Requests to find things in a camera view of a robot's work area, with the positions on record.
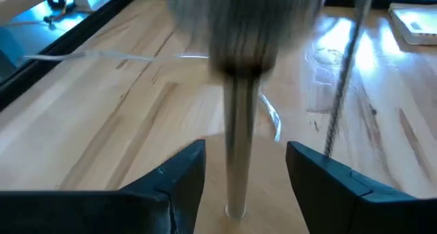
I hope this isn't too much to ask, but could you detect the beige spiral notebook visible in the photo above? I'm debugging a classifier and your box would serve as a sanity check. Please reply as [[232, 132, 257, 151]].
[[388, 1, 437, 46]]

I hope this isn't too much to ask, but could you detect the wooden base table lamp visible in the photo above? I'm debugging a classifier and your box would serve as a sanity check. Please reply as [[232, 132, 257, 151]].
[[191, 56, 288, 234]]

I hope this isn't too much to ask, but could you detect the white lamp cable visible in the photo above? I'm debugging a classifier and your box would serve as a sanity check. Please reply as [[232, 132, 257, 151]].
[[23, 49, 283, 143]]

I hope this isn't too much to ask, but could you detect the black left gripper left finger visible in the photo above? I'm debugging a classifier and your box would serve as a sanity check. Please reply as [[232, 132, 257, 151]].
[[119, 139, 208, 234]]

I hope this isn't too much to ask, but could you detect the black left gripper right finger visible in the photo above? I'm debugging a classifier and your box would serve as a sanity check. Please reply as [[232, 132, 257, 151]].
[[285, 141, 416, 234]]

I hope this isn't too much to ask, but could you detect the black braided cable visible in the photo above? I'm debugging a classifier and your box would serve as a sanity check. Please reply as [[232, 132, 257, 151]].
[[322, 0, 373, 157]]

